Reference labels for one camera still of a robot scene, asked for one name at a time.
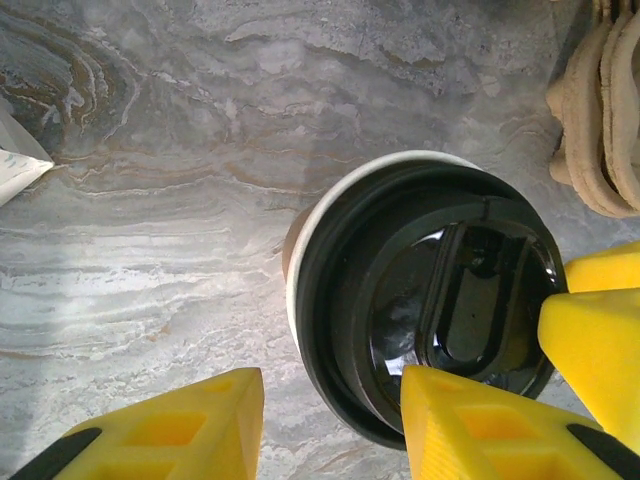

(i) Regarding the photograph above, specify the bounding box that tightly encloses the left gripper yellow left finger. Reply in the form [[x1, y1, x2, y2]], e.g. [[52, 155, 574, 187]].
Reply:
[[9, 366, 265, 480]]

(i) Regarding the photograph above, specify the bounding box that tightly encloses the white cartoon print paper bag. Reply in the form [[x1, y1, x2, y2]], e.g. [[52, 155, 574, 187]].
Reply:
[[0, 97, 55, 207]]

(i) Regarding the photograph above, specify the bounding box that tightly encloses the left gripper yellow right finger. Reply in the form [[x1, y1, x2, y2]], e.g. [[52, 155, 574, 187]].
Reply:
[[399, 363, 640, 480]]

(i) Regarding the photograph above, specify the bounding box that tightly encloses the black plastic cup lid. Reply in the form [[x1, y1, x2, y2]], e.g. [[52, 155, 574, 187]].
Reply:
[[297, 162, 569, 451]]

